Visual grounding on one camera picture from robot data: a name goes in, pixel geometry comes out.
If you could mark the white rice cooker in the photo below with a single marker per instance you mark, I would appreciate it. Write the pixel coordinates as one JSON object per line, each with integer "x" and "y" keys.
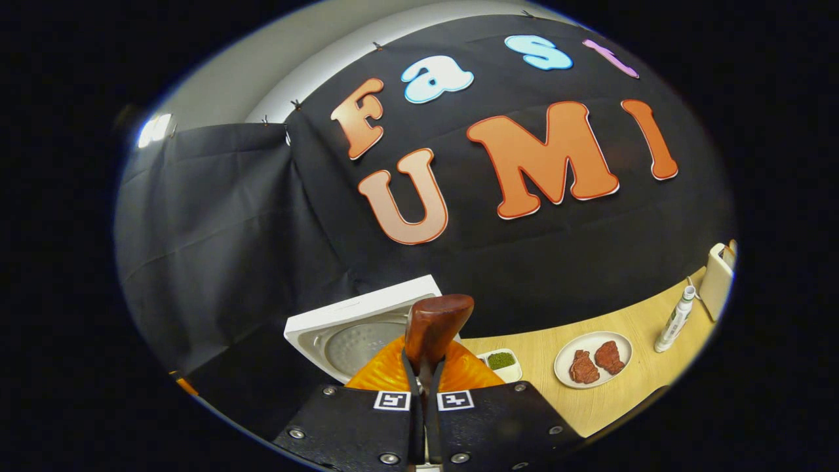
{"x": 360, "y": 341}

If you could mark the brown wooden spoon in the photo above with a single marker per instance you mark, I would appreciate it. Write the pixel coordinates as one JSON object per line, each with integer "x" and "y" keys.
{"x": 436, "y": 324}

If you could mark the white milk bottle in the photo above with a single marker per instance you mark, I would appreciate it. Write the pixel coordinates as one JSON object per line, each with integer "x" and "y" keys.
{"x": 675, "y": 321}

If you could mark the red meat piece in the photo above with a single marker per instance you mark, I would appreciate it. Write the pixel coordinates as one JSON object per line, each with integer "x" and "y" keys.
{"x": 583, "y": 367}
{"x": 609, "y": 357}

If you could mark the ceiling light panel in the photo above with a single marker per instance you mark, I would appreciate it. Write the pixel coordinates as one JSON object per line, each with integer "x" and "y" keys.
{"x": 154, "y": 130}

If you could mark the white oval plate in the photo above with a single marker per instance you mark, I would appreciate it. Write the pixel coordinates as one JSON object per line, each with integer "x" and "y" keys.
{"x": 593, "y": 341}

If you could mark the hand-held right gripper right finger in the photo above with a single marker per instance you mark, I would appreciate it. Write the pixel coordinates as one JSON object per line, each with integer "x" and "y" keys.
{"x": 498, "y": 426}

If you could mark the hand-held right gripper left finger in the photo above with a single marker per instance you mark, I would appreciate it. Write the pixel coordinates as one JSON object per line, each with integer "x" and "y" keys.
{"x": 354, "y": 426}

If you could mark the cream toaster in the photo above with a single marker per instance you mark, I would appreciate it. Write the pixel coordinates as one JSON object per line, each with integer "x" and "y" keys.
{"x": 716, "y": 282}

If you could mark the toast bread slice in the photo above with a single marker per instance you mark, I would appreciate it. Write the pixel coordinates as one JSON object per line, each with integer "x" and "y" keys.
{"x": 731, "y": 248}

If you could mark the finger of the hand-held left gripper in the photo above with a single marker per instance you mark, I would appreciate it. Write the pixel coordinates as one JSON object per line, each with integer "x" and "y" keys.
{"x": 183, "y": 383}

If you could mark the small divided seasoning dish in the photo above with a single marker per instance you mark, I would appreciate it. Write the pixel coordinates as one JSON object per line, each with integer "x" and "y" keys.
{"x": 501, "y": 362}

